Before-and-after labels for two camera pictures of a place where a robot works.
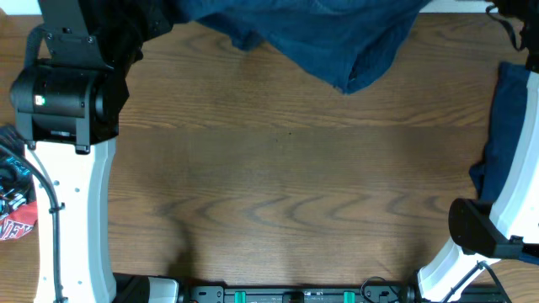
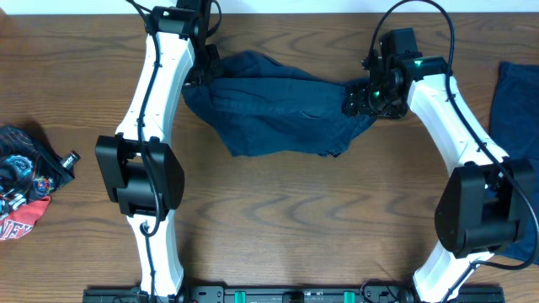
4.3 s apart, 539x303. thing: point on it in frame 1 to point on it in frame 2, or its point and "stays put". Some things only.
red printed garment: x=19 y=221 stays put
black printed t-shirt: x=18 y=187 stays put
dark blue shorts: x=345 y=44 to x=264 y=107
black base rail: x=370 y=294 stays put
